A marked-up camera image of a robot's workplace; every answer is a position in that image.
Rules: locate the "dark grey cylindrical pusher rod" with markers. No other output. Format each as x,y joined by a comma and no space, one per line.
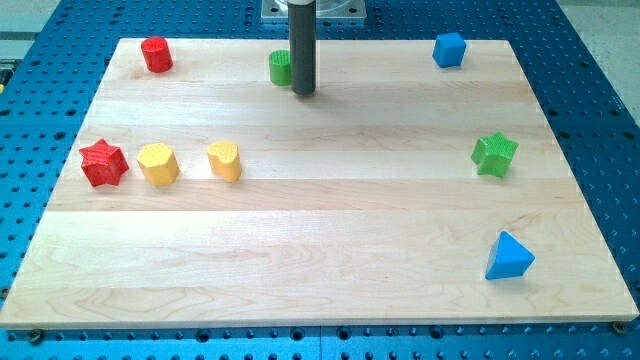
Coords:
302,43

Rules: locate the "green cylinder block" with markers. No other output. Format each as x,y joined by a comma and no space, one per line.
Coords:
280,67

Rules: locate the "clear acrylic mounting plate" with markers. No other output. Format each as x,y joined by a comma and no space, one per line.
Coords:
276,11

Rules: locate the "red cylinder block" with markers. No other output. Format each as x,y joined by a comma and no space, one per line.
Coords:
156,54

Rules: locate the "blue cube block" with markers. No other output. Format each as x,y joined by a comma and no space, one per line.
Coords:
449,50

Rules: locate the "yellow heart block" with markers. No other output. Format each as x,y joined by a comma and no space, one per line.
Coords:
224,160

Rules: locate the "light wooden board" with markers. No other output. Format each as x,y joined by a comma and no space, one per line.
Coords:
357,205

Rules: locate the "yellow hexagon block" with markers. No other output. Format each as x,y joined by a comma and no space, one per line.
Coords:
158,164

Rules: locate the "green star block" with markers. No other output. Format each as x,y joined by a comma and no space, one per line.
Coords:
493,154

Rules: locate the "red star block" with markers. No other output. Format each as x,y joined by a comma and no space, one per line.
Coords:
103,164

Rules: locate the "blue triangle block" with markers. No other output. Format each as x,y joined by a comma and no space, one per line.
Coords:
508,258

